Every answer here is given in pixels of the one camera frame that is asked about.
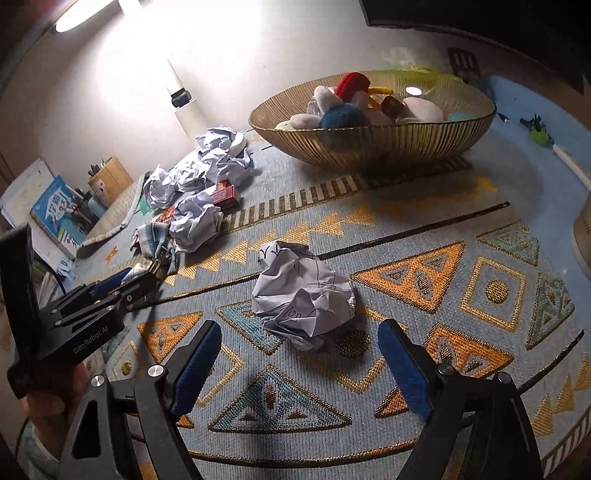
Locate black wall socket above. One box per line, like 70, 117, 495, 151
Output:
447, 48, 482, 84

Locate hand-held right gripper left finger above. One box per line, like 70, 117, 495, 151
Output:
56, 320, 223, 480

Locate blue and white plush toy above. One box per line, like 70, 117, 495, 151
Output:
314, 86, 371, 130

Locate white round device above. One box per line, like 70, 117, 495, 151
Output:
570, 193, 591, 274

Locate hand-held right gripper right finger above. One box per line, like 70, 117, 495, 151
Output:
377, 318, 546, 480

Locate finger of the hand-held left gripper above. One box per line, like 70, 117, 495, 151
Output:
62, 268, 135, 306
99, 272, 160, 319

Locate checked cloth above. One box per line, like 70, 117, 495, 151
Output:
133, 221, 182, 278

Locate white stick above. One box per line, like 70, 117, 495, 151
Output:
551, 143, 591, 186

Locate green and black toy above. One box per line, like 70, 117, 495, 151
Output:
519, 115, 555, 147

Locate person's left hand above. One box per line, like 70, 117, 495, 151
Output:
21, 359, 91, 419

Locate amber ribbed glass bowl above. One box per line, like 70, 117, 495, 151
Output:
248, 69, 498, 172

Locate blue book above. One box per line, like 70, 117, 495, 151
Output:
30, 177, 89, 258

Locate red plush toy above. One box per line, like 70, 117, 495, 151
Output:
334, 72, 391, 101

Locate stack of booklets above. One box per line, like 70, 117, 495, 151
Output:
32, 256, 77, 305

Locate red and white box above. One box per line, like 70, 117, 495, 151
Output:
210, 182, 242, 209

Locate white desk lamp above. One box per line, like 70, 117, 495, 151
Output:
53, 0, 250, 160

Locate wooden pen holder box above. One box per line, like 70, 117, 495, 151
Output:
87, 156, 135, 207

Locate patterned woven mat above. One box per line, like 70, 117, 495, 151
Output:
76, 134, 591, 480

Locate person's left forearm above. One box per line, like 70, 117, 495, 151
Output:
16, 414, 64, 480

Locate white paper sheets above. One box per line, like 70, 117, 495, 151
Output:
0, 159, 57, 223

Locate black mesh pen holder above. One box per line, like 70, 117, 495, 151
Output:
69, 196, 96, 228

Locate paper with handwriting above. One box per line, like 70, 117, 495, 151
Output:
251, 239, 356, 352

